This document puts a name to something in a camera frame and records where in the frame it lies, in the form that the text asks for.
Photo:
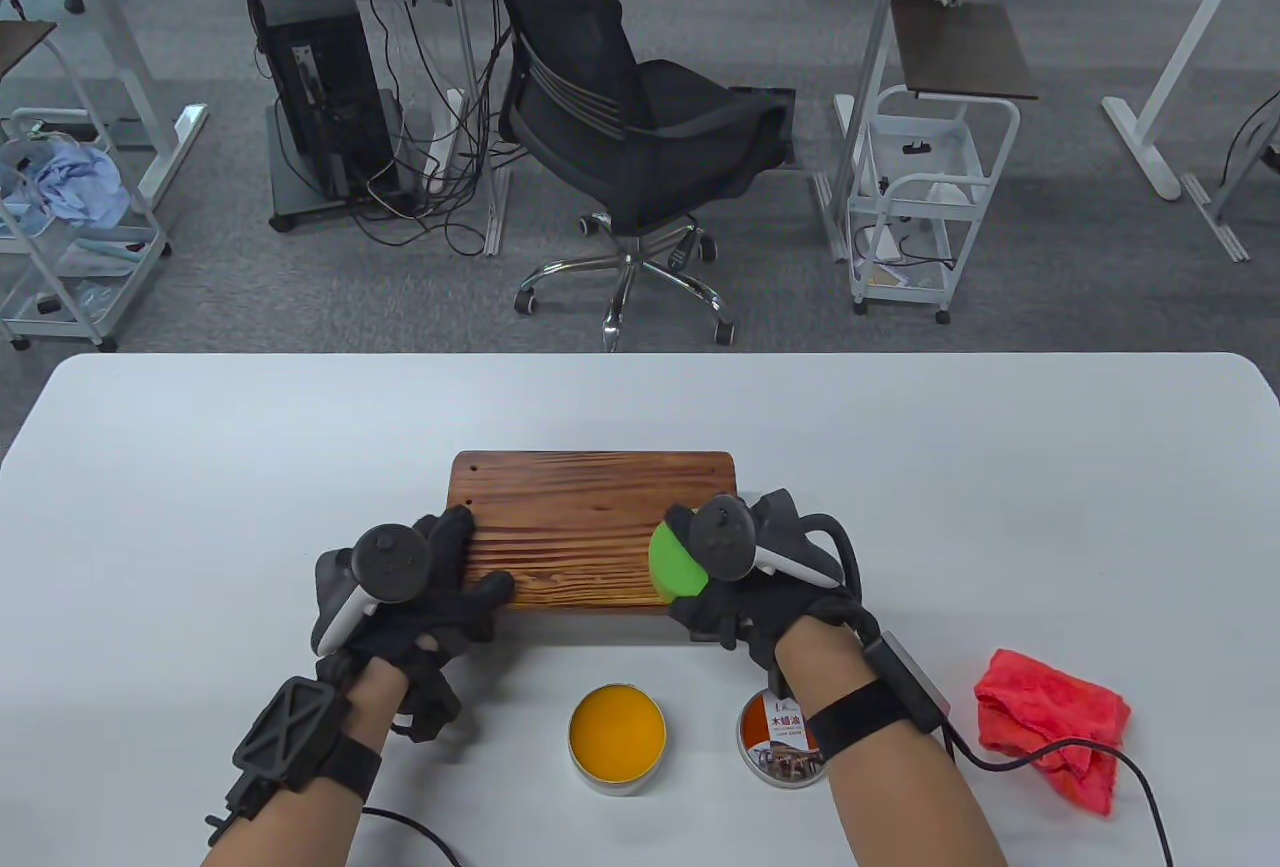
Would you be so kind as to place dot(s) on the person's left hand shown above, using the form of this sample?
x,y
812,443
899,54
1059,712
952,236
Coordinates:
x,y
440,617

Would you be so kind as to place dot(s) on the person's right hand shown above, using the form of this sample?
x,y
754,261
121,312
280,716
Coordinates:
x,y
770,617

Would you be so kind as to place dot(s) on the green round sponge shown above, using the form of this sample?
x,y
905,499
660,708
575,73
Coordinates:
x,y
672,562

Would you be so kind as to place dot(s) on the red label tin lid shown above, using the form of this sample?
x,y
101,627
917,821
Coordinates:
x,y
780,767

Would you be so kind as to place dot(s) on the brown wooden stool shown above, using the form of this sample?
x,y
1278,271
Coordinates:
x,y
570,517

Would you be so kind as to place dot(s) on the round silver wood wax tin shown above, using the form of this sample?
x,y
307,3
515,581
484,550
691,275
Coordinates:
x,y
615,732

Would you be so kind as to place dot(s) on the red cloth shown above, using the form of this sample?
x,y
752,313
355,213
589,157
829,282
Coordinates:
x,y
1060,717

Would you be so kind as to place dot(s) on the person's left forearm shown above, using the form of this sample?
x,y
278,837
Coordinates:
x,y
300,827

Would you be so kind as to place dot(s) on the black and white controller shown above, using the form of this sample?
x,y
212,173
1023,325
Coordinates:
x,y
725,537
390,562

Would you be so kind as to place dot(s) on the yellowish booklet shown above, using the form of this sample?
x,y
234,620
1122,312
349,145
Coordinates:
x,y
885,275

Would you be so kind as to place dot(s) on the grey rolling computer stand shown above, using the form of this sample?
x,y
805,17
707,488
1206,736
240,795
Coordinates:
x,y
300,202

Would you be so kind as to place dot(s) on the white paper bag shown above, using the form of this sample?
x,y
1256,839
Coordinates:
x,y
950,192

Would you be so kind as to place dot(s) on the white power strip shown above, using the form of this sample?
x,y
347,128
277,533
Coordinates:
x,y
440,152

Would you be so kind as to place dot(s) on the black computer tower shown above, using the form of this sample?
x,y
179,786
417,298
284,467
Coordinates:
x,y
330,107

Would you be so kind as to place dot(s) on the black floor box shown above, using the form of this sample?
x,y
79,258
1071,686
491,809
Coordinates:
x,y
770,95

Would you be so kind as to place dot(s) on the black mesh office chair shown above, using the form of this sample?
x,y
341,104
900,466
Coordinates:
x,y
600,107

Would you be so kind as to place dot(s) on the light blue cloth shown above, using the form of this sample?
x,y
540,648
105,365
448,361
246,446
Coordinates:
x,y
70,187

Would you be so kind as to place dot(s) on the dark brown board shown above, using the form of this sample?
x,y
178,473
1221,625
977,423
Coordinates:
x,y
960,47

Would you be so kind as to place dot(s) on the dark brown side table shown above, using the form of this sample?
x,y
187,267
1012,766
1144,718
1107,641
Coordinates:
x,y
20,42

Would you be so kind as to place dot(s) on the black box wrist camera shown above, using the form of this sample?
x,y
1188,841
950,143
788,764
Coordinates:
x,y
905,682

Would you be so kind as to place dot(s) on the black lattice wrist mount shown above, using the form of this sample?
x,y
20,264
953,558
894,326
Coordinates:
x,y
285,732

